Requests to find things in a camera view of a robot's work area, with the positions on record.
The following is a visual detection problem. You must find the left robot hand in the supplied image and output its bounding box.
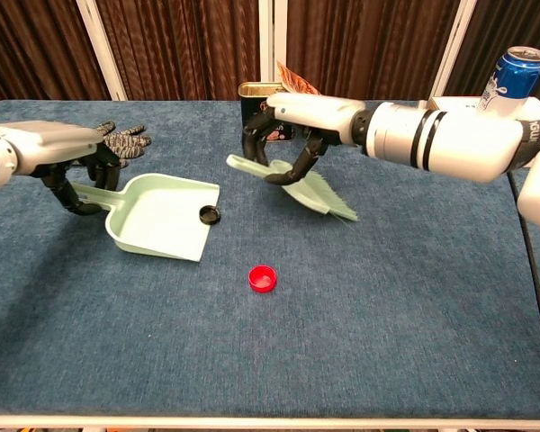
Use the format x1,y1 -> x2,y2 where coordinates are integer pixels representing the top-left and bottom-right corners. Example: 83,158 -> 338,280
0,120 -> 122,216

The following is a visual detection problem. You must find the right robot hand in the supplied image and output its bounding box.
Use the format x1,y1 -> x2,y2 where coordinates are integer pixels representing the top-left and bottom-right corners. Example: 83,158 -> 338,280
241,92 -> 366,185

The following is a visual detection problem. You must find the light green hand brush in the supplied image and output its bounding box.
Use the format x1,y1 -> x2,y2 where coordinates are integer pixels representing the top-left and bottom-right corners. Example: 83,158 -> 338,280
225,153 -> 359,222

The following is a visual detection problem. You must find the light green plastic dustpan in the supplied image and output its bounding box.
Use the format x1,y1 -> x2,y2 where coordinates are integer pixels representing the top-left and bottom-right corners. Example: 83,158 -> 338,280
69,173 -> 221,263

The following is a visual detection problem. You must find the black bottle cap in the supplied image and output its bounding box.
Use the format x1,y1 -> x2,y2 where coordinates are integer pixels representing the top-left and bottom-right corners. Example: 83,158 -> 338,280
198,204 -> 222,226

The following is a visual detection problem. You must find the red bottle cap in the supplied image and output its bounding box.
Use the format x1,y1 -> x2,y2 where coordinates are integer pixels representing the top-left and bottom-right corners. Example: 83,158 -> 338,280
247,264 -> 279,294

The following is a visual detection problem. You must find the orange snack pouch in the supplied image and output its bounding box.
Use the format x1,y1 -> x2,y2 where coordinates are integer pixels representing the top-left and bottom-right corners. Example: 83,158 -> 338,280
276,59 -> 321,96

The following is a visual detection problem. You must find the black luncheon meat tin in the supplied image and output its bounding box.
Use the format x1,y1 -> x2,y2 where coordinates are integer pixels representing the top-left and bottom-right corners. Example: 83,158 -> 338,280
238,81 -> 294,144

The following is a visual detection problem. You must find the grey knit work glove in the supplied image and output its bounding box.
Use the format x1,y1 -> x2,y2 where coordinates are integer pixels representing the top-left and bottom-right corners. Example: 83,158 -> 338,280
94,120 -> 153,170

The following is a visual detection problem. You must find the brown folding screen panel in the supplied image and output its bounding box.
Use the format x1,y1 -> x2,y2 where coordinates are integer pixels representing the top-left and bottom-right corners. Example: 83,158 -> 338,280
87,0 -> 271,102
270,0 -> 472,102
434,0 -> 540,107
0,0 -> 121,112

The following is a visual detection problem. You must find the white cardboard box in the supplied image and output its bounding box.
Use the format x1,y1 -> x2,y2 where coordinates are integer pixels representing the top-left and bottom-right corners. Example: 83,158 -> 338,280
417,94 -> 540,125

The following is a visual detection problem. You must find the blue drink can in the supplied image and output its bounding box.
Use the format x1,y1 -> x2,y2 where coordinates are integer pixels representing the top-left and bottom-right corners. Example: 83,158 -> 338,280
475,45 -> 540,121

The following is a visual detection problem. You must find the blue fabric table cover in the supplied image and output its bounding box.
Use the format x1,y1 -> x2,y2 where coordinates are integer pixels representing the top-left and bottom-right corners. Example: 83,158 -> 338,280
0,99 -> 540,419

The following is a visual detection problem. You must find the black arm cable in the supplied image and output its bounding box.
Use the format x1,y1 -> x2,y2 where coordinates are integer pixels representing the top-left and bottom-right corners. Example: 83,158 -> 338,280
507,169 -> 540,388

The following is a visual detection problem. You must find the white table frame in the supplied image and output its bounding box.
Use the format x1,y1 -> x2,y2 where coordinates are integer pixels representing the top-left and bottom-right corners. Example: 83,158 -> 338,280
0,416 -> 540,431

